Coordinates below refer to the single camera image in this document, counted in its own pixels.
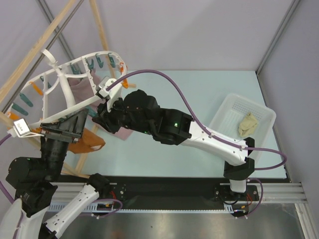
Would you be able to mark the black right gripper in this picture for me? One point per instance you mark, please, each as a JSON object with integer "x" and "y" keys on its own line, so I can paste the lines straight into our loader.
{"x": 109, "y": 114}

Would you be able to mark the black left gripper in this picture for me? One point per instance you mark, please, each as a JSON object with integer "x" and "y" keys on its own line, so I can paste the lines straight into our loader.
{"x": 73, "y": 126}

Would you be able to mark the white round clip hanger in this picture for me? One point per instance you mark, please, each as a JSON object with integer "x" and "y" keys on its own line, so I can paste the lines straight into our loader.
{"x": 79, "y": 68}

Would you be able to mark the cream sock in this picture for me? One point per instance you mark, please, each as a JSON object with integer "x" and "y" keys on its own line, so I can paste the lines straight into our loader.
{"x": 248, "y": 125}

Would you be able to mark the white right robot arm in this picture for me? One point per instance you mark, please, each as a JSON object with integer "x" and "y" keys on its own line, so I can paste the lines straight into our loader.
{"x": 140, "y": 112}

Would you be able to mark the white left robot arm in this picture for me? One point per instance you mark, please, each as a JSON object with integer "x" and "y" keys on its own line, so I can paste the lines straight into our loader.
{"x": 33, "y": 180}

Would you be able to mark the orange sock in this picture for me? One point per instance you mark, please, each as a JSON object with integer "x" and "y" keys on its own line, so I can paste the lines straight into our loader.
{"x": 89, "y": 142}

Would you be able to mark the pink cloth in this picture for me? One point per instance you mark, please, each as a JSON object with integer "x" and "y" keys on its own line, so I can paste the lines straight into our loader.
{"x": 82, "y": 90}

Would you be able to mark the white plastic basket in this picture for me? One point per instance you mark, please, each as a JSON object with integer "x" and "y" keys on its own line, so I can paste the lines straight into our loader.
{"x": 239, "y": 118}

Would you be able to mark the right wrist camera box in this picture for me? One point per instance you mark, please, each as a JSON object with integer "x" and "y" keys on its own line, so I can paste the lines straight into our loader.
{"x": 110, "y": 95}

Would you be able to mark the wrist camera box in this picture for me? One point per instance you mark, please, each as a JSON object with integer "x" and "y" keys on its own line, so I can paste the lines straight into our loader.
{"x": 110, "y": 95}
{"x": 21, "y": 129}

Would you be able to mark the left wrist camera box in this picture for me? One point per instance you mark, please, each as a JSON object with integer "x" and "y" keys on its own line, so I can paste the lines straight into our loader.
{"x": 21, "y": 129}

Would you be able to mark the wooden drying rack frame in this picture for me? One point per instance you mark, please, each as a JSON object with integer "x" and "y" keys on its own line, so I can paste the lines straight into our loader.
{"x": 38, "y": 46}

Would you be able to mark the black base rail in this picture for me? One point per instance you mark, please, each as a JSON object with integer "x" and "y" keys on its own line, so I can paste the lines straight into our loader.
{"x": 172, "y": 193}

